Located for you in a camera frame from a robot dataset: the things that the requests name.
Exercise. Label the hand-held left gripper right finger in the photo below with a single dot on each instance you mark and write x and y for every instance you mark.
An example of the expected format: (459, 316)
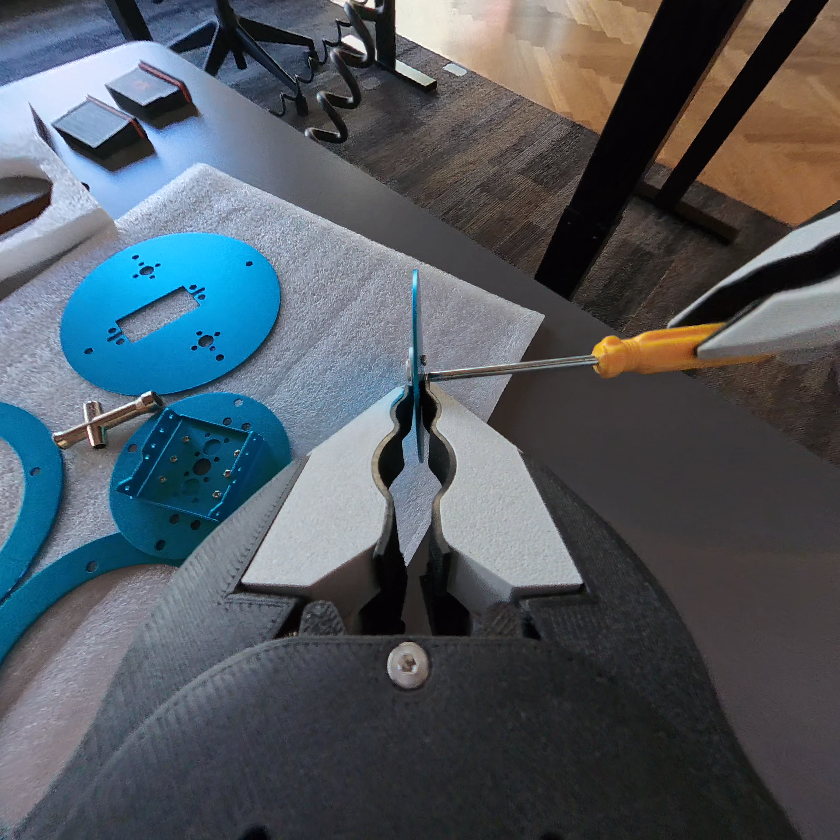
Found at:
(505, 525)

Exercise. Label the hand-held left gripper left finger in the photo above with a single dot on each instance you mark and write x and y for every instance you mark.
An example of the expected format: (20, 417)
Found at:
(322, 525)

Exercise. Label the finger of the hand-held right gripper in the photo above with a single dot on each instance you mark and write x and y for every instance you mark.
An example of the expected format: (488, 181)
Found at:
(775, 269)
(788, 328)

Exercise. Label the small blue round plate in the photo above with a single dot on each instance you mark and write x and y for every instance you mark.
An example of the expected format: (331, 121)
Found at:
(416, 328)

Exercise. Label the black desk leg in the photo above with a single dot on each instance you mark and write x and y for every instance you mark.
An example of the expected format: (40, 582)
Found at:
(729, 125)
(394, 66)
(637, 145)

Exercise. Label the grey desk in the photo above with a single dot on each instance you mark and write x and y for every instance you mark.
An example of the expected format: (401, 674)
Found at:
(683, 525)

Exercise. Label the white foam sheet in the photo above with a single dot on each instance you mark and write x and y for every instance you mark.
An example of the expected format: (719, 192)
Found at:
(341, 282)

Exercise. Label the metal cross wrench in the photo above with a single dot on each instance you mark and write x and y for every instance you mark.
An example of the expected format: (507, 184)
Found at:
(99, 420)

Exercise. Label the large blue round plate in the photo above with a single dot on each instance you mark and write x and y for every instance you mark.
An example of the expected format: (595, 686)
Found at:
(236, 282)

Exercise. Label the black flat device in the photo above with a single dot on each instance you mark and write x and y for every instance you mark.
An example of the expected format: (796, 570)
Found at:
(147, 89)
(95, 125)

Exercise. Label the black star stand base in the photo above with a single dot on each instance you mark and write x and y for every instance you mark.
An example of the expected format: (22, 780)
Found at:
(236, 40)

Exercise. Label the blue disc with bracket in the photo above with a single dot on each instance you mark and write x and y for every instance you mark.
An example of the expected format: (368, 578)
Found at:
(197, 473)

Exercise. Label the white foam frame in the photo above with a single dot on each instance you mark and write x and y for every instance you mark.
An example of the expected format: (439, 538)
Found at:
(59, 236)

